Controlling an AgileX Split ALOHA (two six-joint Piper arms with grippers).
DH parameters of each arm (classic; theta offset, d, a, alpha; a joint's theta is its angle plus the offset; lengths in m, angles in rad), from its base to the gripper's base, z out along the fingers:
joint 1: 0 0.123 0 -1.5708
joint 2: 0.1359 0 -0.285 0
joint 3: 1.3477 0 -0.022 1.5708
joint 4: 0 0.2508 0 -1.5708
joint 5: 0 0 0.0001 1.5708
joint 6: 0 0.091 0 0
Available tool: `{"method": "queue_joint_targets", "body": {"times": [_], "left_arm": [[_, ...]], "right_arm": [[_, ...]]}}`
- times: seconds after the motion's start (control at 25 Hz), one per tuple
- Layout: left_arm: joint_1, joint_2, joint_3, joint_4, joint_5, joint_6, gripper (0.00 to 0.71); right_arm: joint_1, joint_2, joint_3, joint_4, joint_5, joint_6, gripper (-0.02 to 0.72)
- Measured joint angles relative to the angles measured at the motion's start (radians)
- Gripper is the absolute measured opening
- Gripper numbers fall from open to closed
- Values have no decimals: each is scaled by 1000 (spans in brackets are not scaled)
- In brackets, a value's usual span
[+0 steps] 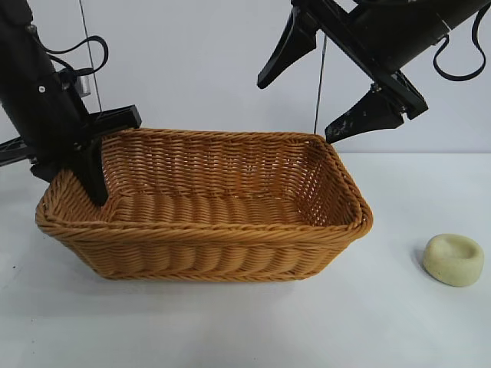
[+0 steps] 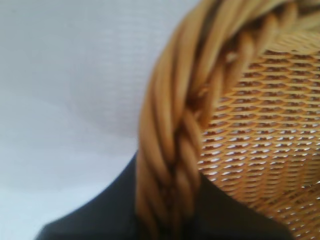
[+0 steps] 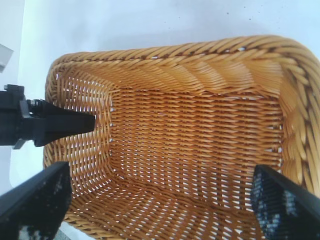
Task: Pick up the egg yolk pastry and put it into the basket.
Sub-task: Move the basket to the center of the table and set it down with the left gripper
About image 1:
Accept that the brown woven wicker basket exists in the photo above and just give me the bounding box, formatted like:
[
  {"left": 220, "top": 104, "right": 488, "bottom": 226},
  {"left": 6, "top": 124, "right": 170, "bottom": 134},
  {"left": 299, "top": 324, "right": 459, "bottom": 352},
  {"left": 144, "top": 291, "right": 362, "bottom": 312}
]
[{"left": 35, "top": 127, "right": 374, "bottom": 284}]

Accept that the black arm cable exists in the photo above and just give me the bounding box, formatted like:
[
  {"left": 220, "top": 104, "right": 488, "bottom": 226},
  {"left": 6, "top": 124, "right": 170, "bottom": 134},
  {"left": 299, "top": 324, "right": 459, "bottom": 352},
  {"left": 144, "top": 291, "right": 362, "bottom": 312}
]
[
  {"left": 40, "top": 35, "right": 110, "bottom": 77},
  {"left": 433, "top": 6, "right": 486, "bottom": 84}
]

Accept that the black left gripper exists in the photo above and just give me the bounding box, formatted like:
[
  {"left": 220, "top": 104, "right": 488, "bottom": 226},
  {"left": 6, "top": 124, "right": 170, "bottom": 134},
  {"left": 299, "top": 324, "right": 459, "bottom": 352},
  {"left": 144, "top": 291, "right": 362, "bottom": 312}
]
[{"left": 0, "top": 32, "right": 142, "bottom": 209}]

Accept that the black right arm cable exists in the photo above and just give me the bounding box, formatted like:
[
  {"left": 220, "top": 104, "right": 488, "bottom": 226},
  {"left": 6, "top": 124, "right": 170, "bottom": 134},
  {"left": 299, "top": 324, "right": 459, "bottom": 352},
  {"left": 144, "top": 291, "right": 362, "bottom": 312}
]
[{"left": 433, "top": 6, "right": 486, "bottom": 84}]

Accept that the pale yellow round pastry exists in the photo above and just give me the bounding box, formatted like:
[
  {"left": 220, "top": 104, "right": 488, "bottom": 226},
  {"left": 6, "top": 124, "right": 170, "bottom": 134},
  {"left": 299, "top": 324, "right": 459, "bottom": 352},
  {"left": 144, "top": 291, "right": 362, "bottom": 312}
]
[{"left": 422, "top": 232, "right": 486, "bottom": 287}]

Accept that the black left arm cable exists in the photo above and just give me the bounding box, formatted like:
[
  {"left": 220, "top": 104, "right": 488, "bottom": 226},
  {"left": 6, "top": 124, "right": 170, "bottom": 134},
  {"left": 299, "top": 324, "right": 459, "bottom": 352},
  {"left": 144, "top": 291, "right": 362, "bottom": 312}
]
[{"left": 40, "top": 35, "right": 110, "bottom": 77}]

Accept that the left wrist camera silver lens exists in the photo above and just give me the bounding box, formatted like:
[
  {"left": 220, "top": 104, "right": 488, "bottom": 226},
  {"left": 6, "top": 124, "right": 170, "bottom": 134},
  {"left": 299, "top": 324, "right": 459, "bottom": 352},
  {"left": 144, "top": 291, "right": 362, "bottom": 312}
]
[{"left": 57, "top": 67, "right": 95, "bottom": 99}]

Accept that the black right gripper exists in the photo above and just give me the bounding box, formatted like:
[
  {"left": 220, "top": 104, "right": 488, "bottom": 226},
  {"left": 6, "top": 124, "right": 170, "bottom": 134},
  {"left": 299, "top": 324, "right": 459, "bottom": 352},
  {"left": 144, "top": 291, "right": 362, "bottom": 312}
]
[{"left": 255, "top": 0, "right": 450, "bottom": 144}]

